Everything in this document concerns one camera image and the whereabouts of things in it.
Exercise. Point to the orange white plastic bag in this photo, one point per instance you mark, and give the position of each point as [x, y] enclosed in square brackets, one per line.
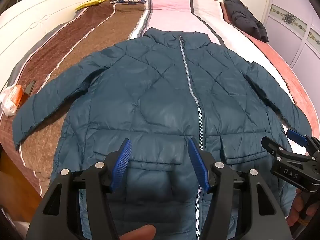
[11, 98]

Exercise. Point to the white wardrobe with floral trim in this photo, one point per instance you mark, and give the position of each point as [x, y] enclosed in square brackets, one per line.
[295, 27]

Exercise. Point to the white bed frame panel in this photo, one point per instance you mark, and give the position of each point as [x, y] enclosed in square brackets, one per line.
[32, 22]

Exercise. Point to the striped brown pink blanket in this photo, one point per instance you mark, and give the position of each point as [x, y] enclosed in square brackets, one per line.
[75, 45]

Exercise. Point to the person's right hand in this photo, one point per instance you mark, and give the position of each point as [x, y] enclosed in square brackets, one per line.
[297, 210]

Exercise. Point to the black puffer jacket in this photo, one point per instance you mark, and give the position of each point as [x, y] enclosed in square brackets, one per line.
[243, 17]

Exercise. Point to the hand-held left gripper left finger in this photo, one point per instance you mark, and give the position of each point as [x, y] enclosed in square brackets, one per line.
[122, 163]

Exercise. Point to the person's left hand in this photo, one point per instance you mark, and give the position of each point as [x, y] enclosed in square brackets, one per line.
[137, 233]

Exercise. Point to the brown wooden bedside board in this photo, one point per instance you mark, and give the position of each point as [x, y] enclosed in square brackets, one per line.
[15, 185]

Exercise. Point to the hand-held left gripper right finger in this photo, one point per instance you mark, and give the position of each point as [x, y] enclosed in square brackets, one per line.
[197, 163]

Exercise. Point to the yellow pillow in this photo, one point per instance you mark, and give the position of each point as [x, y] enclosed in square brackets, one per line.
[93, 2]

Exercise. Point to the black smartphone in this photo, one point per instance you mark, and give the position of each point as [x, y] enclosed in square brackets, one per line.
[28, 90]

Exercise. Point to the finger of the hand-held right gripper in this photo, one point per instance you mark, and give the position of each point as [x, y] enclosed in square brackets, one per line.
[298, 137]
[271, 145]

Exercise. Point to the teal quilted puffer jacket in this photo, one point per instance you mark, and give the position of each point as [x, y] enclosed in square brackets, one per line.
[150, 100]

